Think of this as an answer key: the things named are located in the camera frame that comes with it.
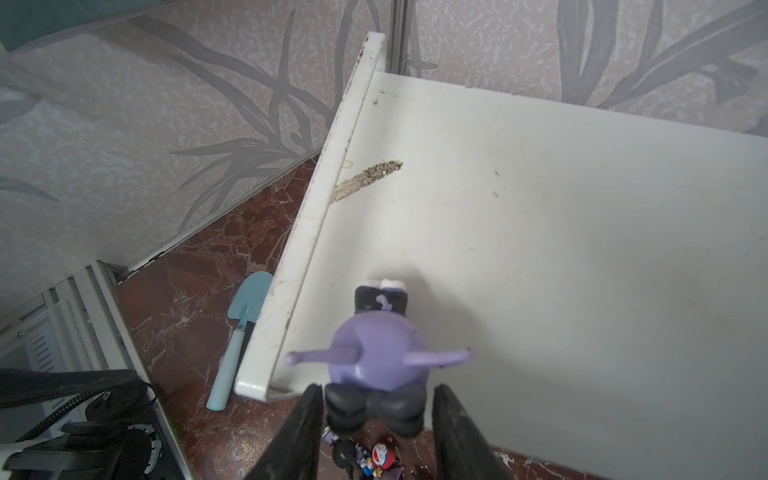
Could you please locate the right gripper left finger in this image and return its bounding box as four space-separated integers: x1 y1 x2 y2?
245 384 324 480

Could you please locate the black hooded kuromi figure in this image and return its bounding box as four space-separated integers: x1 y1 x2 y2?
332 439 358 480

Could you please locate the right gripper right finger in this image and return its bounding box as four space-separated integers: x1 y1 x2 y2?
432 384 510 480

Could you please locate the purple kuromi figure black bow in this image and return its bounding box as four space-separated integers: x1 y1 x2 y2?
285 279 474 438

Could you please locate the white two-tier metal shelf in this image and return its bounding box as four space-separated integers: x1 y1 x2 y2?
234 32 767 479

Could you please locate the red cap doraemon figure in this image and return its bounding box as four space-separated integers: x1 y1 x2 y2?
370 443 398 478

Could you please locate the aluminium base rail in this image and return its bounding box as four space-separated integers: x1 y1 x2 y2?
1 262 194 479

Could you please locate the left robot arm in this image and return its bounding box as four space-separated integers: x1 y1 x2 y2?
1 369 163 479

